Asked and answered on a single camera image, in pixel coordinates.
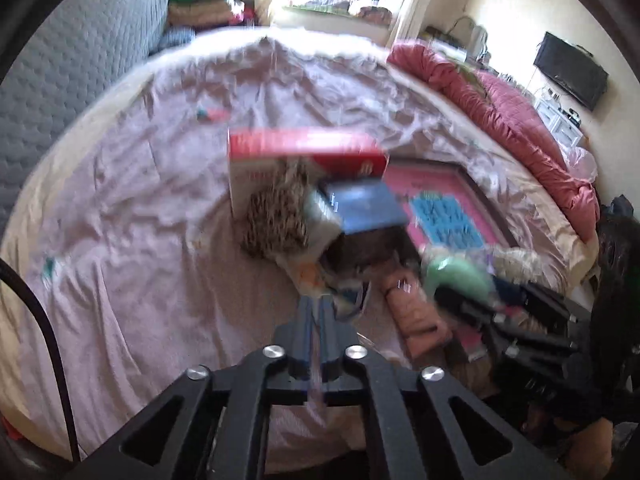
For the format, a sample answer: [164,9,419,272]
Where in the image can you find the pink framed tray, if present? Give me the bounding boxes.
[382,157,521,366]

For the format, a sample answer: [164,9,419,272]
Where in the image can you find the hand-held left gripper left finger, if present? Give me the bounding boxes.
[80,295,316,480]

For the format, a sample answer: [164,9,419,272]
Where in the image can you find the cream bed sheet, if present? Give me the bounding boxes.
[0,30,601,461]

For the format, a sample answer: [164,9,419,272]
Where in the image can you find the leopard print cloth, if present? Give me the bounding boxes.
[239,157,321,261]

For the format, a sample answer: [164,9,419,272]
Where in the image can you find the green and white tissue pack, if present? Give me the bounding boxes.
[422,255,493,306]

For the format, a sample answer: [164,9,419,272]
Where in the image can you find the dark clothes pile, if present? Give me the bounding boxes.
[602,195,636,221]

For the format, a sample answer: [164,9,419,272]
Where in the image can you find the grey quilted headboard cover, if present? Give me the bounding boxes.
[0,0,171,231]

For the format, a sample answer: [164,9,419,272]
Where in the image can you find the person's right forearm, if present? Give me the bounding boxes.
[525,405,621,471]

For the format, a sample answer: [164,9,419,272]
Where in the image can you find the orange pink packet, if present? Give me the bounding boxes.
[382,272,453,358]

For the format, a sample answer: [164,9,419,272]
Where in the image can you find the black television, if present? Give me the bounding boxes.
[532,31,610,112]

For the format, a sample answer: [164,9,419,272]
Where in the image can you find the beige folded blankets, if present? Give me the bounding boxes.
[167,0,238,28]

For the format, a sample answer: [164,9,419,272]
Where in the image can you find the clothes on window sill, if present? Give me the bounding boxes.
[320,0,396,23]

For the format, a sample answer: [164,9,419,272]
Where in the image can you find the red and pink clothes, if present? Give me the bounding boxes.
[235,0,261,26]

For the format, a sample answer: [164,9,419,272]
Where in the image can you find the pink quilt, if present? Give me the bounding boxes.
[387,42,601,241]

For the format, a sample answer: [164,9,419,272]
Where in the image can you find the clear plastic bag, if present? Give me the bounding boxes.
[565,145,598,183]

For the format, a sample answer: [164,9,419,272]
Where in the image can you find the white framed mirror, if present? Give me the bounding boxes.
[452,15,488,58]

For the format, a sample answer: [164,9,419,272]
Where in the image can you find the blue plastic packet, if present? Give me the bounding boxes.
[317,178,410,236]

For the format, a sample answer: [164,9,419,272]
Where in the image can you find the white cabinet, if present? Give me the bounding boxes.
[532,95,586,148]

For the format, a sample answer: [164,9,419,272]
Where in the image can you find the black cable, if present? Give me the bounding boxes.
[0,260,81,461]

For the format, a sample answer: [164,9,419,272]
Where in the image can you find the purple patterned duvet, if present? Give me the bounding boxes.
[0,35,566,471]

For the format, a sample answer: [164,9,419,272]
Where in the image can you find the red and white box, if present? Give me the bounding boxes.
[227,129,391,213]

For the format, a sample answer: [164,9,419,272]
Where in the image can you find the dark patterned pillow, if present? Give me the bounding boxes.
[160,27,196,51]

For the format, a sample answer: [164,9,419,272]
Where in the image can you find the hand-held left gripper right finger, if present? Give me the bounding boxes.
[317,295,566,480]

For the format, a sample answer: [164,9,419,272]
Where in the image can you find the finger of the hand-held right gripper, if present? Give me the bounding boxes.
[434,285,581,361]
[492,280,593,326]

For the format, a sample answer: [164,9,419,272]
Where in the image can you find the white dressing table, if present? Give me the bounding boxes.
[425,25,501,71]

